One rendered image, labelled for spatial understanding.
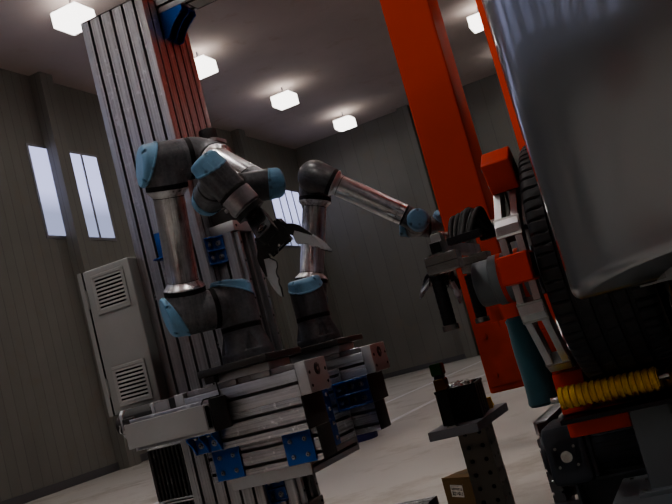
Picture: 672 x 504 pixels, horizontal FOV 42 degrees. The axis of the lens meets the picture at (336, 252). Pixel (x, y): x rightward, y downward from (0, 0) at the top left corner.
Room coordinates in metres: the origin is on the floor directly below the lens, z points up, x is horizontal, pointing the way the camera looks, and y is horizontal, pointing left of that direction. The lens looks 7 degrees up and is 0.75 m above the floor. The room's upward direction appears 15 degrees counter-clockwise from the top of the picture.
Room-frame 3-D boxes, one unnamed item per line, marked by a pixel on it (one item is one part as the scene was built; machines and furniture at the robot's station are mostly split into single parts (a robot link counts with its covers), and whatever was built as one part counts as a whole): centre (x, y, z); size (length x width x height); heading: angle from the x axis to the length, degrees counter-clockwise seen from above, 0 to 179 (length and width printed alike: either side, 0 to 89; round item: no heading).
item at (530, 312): (2.38, -0.52, 0.85); 0.54 x 0.07 x 0.54; 158
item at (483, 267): (2.40, -0.46, 0.85); 0.21 x 0.14 x 0.14; 68
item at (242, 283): (2.48, 0.32, 0.98); 0.13 x 0.12 x 0.14; 114
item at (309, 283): (2.95, 0.13, 0.98); 0.13 x 0.12 x 0.14; 0
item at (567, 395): (2.23, -0.57, 0.51); 0.29 x 0.06 x 0.06; 68
